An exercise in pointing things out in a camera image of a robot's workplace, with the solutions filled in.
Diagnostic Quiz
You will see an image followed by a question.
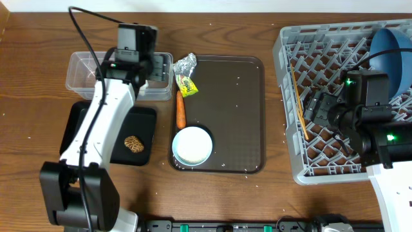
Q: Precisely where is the light blue rice bowl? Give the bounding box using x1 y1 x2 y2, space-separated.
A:
171 126 213 166

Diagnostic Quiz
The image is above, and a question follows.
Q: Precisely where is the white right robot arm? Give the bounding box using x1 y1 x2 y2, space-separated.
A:
303 70 411 231

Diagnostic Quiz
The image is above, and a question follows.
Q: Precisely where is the brown serving tray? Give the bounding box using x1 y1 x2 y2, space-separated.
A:
168 55 266 174

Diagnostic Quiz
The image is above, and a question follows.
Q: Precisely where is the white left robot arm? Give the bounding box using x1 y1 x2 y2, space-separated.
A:
39 23 158 231

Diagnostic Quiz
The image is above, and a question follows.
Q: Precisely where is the orange carrot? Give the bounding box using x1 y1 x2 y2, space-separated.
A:
176 90 186 130

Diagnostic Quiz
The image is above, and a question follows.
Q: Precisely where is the dark blue plate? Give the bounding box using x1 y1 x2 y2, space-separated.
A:
368 27 412 99

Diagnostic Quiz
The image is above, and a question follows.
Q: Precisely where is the black tray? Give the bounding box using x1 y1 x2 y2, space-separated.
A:
59 101 156 166

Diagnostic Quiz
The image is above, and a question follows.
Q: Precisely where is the aluminium foil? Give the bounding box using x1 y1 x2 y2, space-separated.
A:
173 53 197 77

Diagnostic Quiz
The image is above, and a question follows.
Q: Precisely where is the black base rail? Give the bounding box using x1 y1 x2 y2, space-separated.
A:
138 214 385 232

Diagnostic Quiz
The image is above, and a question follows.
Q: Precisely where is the brown food piece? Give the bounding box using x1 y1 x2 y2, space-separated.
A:
124 136 145 153

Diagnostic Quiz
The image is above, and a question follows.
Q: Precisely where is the yellow snack wrapper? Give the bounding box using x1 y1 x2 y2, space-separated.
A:
176 75 198 98

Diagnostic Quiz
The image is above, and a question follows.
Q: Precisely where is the clear plastic bin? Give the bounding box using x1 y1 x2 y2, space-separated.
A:
66 52 174 101

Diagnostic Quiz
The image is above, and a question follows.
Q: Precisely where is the grey dishwasher rack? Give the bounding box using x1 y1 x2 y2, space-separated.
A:
272 19 411 186

